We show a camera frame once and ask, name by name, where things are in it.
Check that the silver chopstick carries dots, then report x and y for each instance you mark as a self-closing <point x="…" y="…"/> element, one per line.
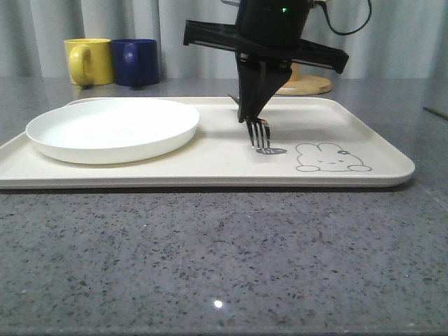
<point x="439" y="114"/>

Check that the wooden mug tree stand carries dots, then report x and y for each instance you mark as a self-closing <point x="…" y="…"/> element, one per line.
<point x="301" y="85"/>

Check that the yellow mug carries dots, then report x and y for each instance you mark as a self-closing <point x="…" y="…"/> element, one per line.
<point x="89" y="61"/>

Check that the cream rabbit serving tray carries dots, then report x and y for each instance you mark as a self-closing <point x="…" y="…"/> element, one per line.
<point x="314" y="142"/>

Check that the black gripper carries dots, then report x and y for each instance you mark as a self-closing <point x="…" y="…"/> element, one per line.
<point x="269" y="29"/>

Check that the white round plate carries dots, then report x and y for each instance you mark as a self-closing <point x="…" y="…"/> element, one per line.
<point x="111" y="131"/>

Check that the dark blue mug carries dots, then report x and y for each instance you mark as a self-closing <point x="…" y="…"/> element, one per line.
<point x="135" y="61"/>

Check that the silver fork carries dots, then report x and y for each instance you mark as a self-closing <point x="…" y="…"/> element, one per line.
<point x="258" y="132"/>

